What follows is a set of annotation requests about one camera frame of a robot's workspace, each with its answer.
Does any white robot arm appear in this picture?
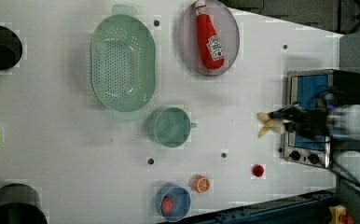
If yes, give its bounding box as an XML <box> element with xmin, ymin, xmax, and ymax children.
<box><xmin>256</xmin><ymin>104</ymin><xmax>360</xmax><ymax>142</ymax></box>

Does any blue bowl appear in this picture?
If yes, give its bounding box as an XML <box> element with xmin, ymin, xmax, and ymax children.
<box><xmin>155</xmin><ymin>183</ymin><xmax>191</xmax><ymax>222</ymax></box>

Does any green mug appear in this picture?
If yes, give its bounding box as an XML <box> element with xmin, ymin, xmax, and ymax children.
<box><xmin>146</xmin><ymin>107</ymin><xmax>197</xmax><ymax>148</ymax></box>

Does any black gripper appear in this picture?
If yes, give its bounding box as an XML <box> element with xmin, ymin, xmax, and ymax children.
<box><xmin>269</xmin><ymin>105</ymin><xmax>328</xmax><ymax>140</ymax></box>

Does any yellow red emergency button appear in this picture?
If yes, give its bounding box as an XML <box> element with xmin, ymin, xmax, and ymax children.
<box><xmin>329</xmin><ymin>205</ymin><xmax>354</xmax><ymax>224</ymax></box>

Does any red plush ketchup bottle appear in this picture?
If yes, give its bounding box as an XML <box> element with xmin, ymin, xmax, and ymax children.
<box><xmin>194</xmin><ymin>0</ymin><xmax>224</xmax><ymax>70</ymax></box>

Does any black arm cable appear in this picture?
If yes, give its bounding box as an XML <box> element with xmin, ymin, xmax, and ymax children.
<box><xmin>330</xmin><ymin>161</ymin><xmax>360</xmax><ymax>200</ymax></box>

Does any blue metal frame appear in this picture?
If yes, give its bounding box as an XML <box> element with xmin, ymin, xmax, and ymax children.
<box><xmin>159</xmin><ymin>190</ymin><xmax>339</xmax><ymax>224</ymax></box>

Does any black cup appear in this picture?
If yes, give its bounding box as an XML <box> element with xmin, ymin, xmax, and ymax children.
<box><xmin>0</xmin><ymin>184</ymin><xmax>48</xmax><ymax>224</ymax></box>
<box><xmin>0</xmin><ymin>25</ymin><xmax>23</xmax><ymax>71</ymax></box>

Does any black toaster oven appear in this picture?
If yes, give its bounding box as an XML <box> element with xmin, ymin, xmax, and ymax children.
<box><xmin>282</xmin><ymin>69</ymin><xmax>360</xmax><ymax>169</ymax></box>

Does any toy orange slice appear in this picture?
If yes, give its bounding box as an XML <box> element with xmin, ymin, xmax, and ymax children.
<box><xmin>192</xmin><ymin>175</ymin><xmax>210</xmax><ymax>193</ymax></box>

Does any plush peeled banana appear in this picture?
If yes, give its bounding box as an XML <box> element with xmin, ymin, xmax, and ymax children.
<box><xmin>256</xmin><ymin>112</ymin><xmax>285</xmax><ymax>138</ymax></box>

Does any purple round plate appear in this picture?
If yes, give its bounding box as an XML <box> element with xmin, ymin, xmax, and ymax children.
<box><xmin>177</xmin><ymin>0</ymin><xmax>240</xmax><ymax>76</ymax></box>

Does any toy strawberry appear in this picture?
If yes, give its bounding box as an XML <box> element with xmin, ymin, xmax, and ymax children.
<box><xmin>252</xmin><ymin>164</ymin><xmax>264</xmax><ymax>177</ymax></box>

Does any red toy in bowl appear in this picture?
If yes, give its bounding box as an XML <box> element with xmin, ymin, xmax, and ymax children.
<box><xmin>161</xmin><ymin>197</ymin><xmax>174</xmax><ymax>215</ymax></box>

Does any green perforated colander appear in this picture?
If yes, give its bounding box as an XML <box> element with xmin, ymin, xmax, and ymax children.
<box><xmin>90</xmin><ymin>4</ymin><xmax>156</xmax><ymax>117</ymax></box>

